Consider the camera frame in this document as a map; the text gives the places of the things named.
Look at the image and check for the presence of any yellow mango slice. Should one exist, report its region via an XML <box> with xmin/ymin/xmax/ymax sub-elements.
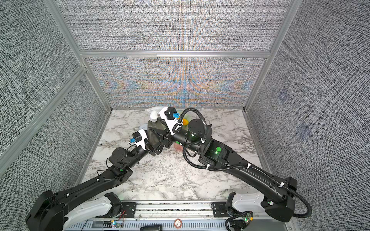
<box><xmin>182</xmin><ymin>118</ymin><xmax>189</xmax><ymax>126</ymax></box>

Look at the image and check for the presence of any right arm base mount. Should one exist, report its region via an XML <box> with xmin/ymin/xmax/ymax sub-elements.
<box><xmin>211</xmin><ymin>193</ymin><xmax>253</xmax><ymax>223</ymax></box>

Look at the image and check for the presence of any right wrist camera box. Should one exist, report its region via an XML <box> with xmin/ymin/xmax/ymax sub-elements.
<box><xmin>159</xmin><ymin>107</ymin><xmax>183</xmax><ymax>135</ymax></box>

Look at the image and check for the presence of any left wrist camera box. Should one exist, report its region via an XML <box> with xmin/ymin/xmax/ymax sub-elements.
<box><xmin>130</xmin><ymin>129</ymin><xmax>147</xmax><ymax>150</ymax></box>

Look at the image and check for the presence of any small round white can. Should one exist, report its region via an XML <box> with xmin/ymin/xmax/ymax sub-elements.
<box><xmin>139</xmin><ymin>124</ymin><xmax>148</xmax><ymax>131</ymax></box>

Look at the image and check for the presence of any translucent white spray nozzle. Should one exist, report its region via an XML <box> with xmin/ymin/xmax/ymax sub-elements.
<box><xmin>145</xmin><ymin>106</ymin><xmax>163</xmax><ymax>122</ymax></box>

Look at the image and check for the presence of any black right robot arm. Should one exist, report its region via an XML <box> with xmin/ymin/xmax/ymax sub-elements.
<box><xmin>161</xmin><ymin>119</ymin><xmax>303</xmax><ymax>222</ymax></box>

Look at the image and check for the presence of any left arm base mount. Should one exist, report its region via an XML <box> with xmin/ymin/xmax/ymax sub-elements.
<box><xmin>96</xmin><ymin>193</ymin><xmax>137</xmax><ymax>220</ymax></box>

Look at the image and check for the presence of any green scalloped plate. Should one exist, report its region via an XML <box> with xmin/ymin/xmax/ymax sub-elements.
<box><xmin>181</xmin><ymin>111</ymin><xmax>194</xmax><ymax>121</ymax></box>

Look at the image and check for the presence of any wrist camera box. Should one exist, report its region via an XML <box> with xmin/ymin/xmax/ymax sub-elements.
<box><xmin>130</xmin><ymin>129</ymin><xmax>147</xmax><ymax>150</ymax></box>
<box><xmin>159</xmin><ymin>107</ymin><xmax>183</xmax><ymax>135</ymax></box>

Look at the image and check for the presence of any translucent pink spray bottle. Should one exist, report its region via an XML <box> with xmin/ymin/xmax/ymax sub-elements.
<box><xmin>173</xmin><ymin>142</ymin><xmax>183</xmax><ymax>152</ymax></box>

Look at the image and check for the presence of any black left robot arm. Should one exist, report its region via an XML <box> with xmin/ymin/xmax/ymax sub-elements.
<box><xmin>25</xmin><ymin>141</ymin><xmax>164</xmax><ymax>231</ymax></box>

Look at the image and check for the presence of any aluminium front rail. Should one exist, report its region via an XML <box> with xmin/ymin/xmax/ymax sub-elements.
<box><xmin>53</xmin><ymin>200</ymin><xmax>301</xmax><ymax>231</ymax></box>

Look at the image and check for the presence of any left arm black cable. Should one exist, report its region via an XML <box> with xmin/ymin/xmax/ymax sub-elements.
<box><xmin>96</xmin><ymin>144</ymin><xmax>136</xmax><ymax>175</ymax></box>

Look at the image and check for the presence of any clear grey spray bottle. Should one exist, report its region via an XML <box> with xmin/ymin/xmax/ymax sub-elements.
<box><xmin>147</xmin><ymin>118</ymin><xmax>168</xmax><ymax>150</ymax></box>

